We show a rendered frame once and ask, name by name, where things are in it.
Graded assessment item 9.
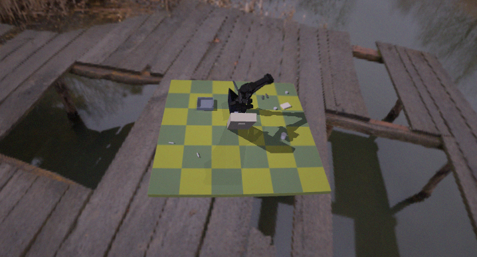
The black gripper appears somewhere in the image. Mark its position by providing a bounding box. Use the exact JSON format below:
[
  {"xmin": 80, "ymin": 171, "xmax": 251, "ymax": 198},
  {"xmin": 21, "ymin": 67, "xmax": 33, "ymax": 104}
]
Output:
[{"xmin": 230, "ymin": 95, "xmax": 253, "ymax": 113}]

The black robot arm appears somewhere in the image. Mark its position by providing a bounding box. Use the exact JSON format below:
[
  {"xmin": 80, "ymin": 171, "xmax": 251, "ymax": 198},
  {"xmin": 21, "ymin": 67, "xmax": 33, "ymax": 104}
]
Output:
[{"xmin": 238, "ymin": 74, "xmax": 274, "ymax": 104}]

